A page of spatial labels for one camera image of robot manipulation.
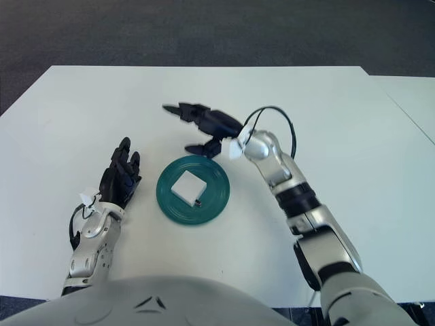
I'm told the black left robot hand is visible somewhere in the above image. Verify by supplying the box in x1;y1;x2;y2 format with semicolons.
99;137;143;209

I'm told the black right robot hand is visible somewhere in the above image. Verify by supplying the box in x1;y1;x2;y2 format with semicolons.
162;101;245;159

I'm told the white cube charger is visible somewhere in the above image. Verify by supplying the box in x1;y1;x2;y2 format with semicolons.
171;170;207;207

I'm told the teal round plate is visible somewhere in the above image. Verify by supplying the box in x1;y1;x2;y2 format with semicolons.
156;156;232;227

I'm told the white right wrist connector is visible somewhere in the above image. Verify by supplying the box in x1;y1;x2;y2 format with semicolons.
228;124;254;160

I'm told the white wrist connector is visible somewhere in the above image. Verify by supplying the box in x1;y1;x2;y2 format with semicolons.
78;186;99;213
228;124;254;160

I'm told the white left wrist connector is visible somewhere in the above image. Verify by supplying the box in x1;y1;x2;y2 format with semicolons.
78;186;99;213

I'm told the grey robot torso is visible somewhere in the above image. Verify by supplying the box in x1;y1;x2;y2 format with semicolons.
0;274;290;326

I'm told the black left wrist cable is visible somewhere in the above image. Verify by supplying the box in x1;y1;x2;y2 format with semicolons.
69;193;103;249

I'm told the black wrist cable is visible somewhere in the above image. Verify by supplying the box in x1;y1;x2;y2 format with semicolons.
243;106;297;160
69;193;103;249

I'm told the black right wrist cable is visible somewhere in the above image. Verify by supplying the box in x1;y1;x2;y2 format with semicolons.
243;106;297;160

